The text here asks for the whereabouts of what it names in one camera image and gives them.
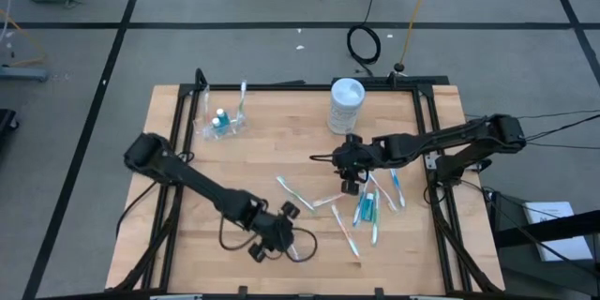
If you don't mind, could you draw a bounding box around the black chair base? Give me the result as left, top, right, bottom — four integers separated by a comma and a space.
0, 108, 20, 151

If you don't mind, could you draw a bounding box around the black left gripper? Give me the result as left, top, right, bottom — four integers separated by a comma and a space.
247, 200, 301, 263

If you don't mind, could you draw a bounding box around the clear acrylic organizer box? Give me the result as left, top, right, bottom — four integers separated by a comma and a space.
194, 111, 248, 143

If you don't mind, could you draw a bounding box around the grey metal foot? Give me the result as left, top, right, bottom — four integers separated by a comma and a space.
0, 65, 49, 83

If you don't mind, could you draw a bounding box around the black coiled cable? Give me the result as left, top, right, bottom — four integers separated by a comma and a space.
345, 0, 383, 78

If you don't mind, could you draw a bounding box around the orange teal toothbrush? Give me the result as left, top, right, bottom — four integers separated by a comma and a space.
330, 202, 362, 260

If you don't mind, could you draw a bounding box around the yellow hanging cable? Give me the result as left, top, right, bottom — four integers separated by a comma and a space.
397, 0, 438, 74

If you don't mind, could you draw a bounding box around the blue toothbrush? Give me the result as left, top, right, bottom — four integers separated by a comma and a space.
351, 182, 370, 228
389, 168, 408, 209

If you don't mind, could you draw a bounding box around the pale orange toothbrush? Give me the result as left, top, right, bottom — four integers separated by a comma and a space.
310, 190, 349, 208

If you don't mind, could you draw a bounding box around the navy white toothbrush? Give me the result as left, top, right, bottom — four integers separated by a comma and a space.
284, 242, 302, 263

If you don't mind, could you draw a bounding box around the white wipes canister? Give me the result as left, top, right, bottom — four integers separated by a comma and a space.
326, 77, 367, 136

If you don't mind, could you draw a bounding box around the yellow floor cable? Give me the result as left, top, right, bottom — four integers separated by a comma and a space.
0, 7, 48, 68

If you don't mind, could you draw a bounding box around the orange white toothbrush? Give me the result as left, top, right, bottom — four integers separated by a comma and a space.
367, 172, 399, 213

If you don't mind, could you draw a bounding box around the green white toothbrush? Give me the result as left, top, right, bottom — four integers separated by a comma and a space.
275, 174, 316, 213

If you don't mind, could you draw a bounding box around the white paper booklet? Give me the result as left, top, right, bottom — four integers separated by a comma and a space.
522, 201, 594, 263

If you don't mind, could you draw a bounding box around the dark equipment stand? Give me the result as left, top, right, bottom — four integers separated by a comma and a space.
487, 187, 600, 300

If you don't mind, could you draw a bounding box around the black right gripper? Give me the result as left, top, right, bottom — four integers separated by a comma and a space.
309, 133, 383, 196

